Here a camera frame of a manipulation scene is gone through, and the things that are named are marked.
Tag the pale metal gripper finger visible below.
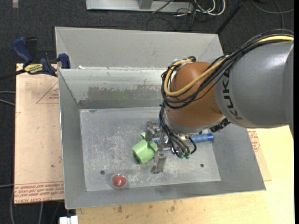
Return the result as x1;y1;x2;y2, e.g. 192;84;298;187
144;127;153;142
151;149;167;174

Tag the brown cardboard board red print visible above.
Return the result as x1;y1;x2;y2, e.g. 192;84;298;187
14;63;272;205

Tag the blue cylinder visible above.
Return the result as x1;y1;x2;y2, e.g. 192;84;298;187
190;133;214;144

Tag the grey metal bin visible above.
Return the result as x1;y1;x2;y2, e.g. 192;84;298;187
55;26;266;210

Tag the red disc in clear dome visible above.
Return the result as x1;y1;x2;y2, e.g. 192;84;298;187
109;172;128;190

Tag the light green foam block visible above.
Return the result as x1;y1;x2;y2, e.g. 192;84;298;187
131;130;159;165

